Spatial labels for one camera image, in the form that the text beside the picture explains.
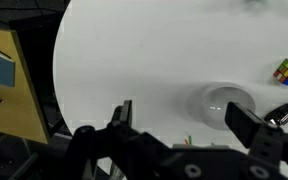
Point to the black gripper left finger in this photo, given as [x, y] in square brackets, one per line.
[127, 113]

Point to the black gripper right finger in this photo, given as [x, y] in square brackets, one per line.
[240, 123]

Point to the white bowl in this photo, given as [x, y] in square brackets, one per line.
[217, 100]

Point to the green stick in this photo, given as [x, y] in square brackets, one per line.
[190, 139]

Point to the orange stick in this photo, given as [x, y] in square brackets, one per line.
[185, 141]

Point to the wooden table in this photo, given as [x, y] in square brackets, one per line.
[14, 110]

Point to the blue sticky note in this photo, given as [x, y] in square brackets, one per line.
[2, 70]

